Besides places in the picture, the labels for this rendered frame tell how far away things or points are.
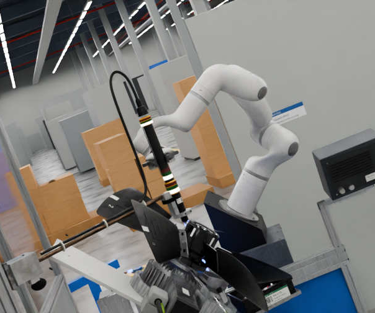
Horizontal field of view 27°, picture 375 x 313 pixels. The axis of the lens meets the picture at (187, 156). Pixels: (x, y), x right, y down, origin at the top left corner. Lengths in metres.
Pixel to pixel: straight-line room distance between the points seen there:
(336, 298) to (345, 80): 1.73
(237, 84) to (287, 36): 1.61
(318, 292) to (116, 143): 7.21
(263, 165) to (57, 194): 8.73
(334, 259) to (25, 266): 1.34
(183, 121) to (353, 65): 1.93
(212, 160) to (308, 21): 6.46
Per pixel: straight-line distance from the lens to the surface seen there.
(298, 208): 4.63
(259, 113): 3.17
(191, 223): 2.61
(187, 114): 2.91
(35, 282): 2.43
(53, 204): 11.91
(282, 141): 3.29
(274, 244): 3.33
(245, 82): 2.99
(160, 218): 2.48
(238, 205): 3.38
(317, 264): 3.19
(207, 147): 10.85
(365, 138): 3.14
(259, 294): 2.45
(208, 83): 2.93
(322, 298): 3.25
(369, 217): 4.75
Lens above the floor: 1.75
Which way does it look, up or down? 6 degrees down
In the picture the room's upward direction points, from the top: 21 degrees counter-clockwise
